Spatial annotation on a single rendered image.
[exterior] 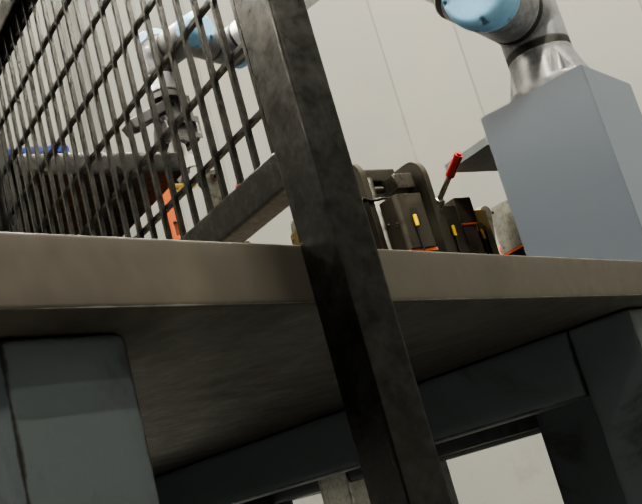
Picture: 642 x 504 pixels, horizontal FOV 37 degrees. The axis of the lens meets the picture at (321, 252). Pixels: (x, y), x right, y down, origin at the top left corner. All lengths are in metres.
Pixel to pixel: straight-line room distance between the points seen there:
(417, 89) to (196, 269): 4.08
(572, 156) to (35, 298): 1.24
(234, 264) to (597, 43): 3.68
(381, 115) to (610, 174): 3.18
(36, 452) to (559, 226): 1.22
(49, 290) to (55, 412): 0.07
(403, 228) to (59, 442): 1.43
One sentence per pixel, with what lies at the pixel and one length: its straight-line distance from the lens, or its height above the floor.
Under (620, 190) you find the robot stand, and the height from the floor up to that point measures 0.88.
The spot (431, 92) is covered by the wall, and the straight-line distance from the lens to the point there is 4.54.
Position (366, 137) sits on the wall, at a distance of 4.73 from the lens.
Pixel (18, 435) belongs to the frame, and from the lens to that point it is 0.49.
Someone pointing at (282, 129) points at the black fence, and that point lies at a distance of 0.61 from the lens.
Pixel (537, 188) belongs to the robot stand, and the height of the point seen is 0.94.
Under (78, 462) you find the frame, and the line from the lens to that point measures 0.50.
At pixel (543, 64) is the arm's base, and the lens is 1.70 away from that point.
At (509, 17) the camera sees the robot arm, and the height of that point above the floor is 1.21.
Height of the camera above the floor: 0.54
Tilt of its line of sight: 14 degrees up
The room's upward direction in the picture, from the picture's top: 16 degrees counter-clockwise
